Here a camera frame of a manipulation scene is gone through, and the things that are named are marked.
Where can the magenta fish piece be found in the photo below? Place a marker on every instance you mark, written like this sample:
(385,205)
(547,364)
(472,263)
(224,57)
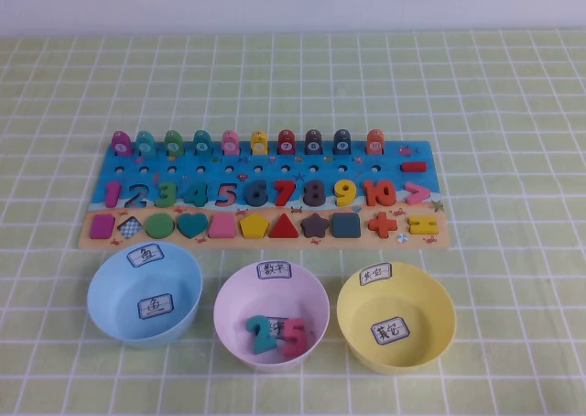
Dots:
(121,145)

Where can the red number five piece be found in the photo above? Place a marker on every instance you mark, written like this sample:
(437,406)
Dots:
(295,342)

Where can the pink trapezoid piece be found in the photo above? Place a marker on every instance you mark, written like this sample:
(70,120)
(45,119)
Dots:
(223,228)

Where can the green fish piece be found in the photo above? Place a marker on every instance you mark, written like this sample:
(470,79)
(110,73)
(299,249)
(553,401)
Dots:
(174,145)

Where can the yellow pentagon piece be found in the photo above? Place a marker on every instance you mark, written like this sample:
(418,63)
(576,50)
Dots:
(254,227)

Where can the teal heart piece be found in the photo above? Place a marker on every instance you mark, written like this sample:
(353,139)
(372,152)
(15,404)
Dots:
(192,225)

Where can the dark teal fish piece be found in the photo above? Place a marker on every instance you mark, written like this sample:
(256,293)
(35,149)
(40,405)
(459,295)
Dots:
(202,145)

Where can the magenta rectangle piece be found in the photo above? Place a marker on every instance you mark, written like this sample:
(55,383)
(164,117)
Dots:
(102,226)

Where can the magenta number one piece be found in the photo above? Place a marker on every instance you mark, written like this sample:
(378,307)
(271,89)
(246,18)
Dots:
(113,195)

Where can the red fish piece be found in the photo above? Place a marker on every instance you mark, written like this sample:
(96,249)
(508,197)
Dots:
(286,144)

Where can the dark blue number six piece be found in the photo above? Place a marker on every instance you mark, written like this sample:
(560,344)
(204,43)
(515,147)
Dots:
(256,198)

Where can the teal number two piece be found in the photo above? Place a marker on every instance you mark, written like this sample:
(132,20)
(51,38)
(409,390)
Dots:
(263,340)

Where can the orange fish piece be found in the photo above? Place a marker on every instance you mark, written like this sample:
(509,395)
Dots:
(375,144)

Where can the red triangle piece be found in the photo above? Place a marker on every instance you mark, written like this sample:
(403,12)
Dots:
(284,229)

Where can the yellow number nine piece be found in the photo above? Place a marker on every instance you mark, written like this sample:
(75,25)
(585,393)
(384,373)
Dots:
(346,189)

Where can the yellow fish piece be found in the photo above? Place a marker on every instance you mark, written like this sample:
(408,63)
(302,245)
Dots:
(259,145)

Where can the yellow plastic bowl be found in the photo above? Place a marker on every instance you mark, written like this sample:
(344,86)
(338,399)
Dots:
(357,306)

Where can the pink plastic bowl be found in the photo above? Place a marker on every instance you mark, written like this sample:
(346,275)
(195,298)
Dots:
(233,297)

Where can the teal number four piece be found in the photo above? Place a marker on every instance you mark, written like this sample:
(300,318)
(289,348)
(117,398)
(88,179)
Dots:
(200,195)

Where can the light blue plastic bowl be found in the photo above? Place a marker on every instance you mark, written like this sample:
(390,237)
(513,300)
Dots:
(110,297)

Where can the pink fish piece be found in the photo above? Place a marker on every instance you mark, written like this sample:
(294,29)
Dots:
(231,145)

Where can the brown number eight piece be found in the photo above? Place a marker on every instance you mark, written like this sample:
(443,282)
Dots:
(316,193)

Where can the brown fish piece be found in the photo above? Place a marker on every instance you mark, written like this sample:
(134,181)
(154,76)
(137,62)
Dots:
(314,144)

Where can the dark blue square piece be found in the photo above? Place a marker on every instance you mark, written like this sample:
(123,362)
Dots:
(346,225)

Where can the yellow equals sign piece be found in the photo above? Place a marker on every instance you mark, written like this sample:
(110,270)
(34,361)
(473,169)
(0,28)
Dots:
(423,220)

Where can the pink greater-than sign piece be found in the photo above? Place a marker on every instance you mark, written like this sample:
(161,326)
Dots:
(414,193)

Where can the light teal fish piece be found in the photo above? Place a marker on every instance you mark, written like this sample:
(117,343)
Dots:
(146,145)

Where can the green checked tablecloth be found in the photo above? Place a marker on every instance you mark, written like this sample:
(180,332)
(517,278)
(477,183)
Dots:
(293,90)

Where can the orange number ten piece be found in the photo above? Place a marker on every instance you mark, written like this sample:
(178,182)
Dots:
(372,193)

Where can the brown star piece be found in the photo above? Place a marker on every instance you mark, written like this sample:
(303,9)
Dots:
(315,226)

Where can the red number seven piece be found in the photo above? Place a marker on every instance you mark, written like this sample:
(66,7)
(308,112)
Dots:
(286,191)

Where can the green circle piece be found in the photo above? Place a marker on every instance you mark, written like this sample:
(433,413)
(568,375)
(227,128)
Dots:
(160,226)

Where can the red minus sign piece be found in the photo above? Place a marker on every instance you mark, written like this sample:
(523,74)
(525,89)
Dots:
(413,167)

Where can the orange plus sign piece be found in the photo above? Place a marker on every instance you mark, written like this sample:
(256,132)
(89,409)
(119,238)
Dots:
(383,225)

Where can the dark blue fish piece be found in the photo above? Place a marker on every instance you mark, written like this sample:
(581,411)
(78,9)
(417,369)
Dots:
(342,144)

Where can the ocean print puzzle board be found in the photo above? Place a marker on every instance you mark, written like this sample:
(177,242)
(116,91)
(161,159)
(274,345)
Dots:
(357,173)

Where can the green number three piece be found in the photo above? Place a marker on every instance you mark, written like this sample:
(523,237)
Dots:
(167,193)

